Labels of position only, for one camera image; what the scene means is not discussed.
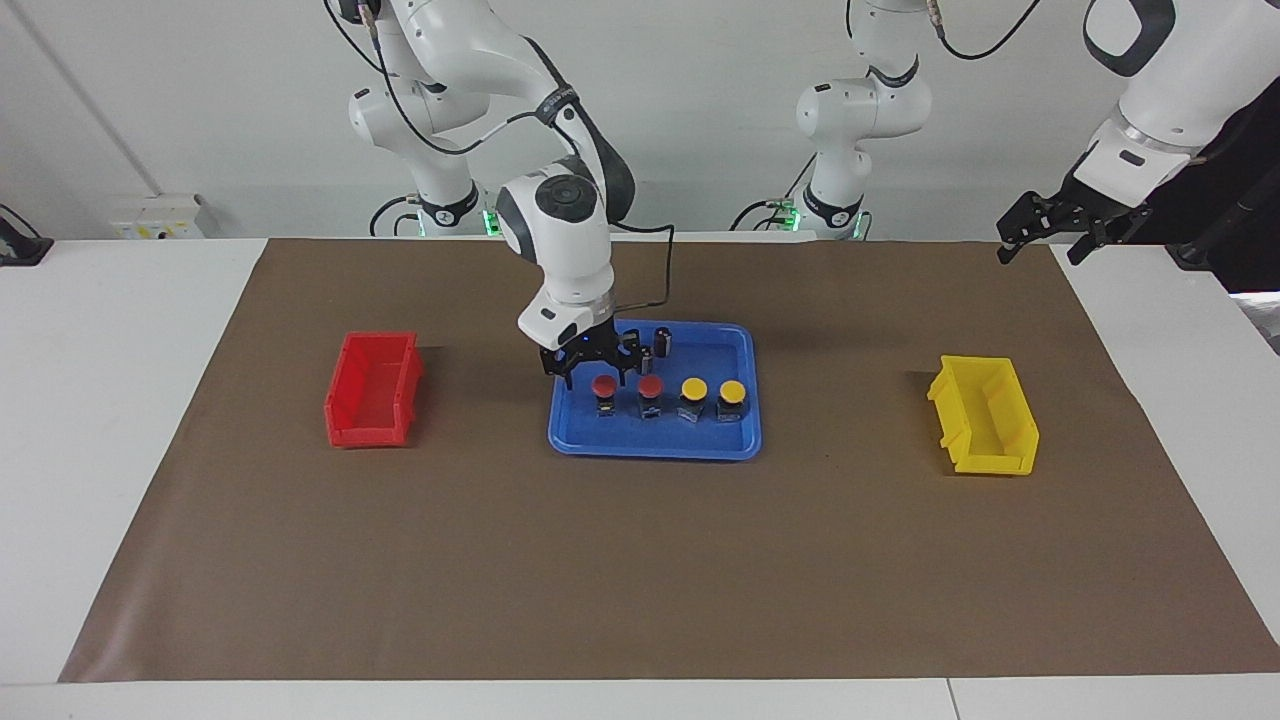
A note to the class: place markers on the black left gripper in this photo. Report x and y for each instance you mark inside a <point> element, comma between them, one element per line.
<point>1100,205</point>

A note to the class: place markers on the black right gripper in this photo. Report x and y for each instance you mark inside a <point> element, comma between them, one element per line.
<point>585,348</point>

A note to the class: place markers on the red push button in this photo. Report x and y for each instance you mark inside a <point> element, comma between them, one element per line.
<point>604,385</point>
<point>650,386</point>

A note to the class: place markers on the yellow push button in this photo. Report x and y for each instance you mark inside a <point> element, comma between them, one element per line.
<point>694,388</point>
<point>733,391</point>

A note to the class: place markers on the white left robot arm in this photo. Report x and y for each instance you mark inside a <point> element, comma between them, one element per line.
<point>860,110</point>

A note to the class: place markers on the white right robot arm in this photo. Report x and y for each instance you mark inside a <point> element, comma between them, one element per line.
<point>570,240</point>

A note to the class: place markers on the black cylindrical knob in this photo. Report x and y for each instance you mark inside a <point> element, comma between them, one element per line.
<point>663,342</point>
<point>648,364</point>

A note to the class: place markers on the blue plastic tray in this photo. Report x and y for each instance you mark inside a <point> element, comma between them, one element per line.
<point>655,440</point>

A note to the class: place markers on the dark background equipment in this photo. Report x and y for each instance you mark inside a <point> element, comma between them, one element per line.
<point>1250,250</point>

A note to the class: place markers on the yellow plastic bin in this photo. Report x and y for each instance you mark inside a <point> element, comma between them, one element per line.
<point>985,420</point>

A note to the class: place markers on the brown paper table mat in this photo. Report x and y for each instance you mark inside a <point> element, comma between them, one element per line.
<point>500,560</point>

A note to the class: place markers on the red plastic bin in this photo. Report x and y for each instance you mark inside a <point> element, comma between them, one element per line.
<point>375,395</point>

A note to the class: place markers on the small black device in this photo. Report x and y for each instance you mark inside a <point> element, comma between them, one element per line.
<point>20,245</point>

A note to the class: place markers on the white wall socket box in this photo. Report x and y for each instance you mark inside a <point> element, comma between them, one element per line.
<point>155,218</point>

